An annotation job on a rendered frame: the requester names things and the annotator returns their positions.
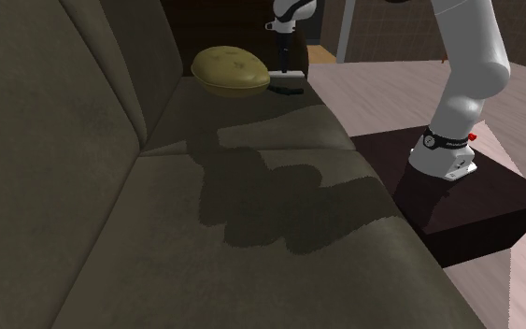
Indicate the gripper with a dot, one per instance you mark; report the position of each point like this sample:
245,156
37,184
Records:
283,42

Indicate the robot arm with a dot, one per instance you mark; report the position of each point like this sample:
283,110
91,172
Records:
470,50

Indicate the white flat box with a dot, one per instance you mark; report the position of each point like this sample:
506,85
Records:
290,74

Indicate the yellow potato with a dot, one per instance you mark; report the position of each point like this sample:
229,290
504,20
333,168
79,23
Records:
230,70

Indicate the dark robot stand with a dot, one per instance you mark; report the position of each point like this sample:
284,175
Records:
476,205

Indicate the olive brown sofa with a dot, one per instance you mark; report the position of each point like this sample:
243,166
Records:
107,228

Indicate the white door frame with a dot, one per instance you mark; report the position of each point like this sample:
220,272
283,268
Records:
345,32

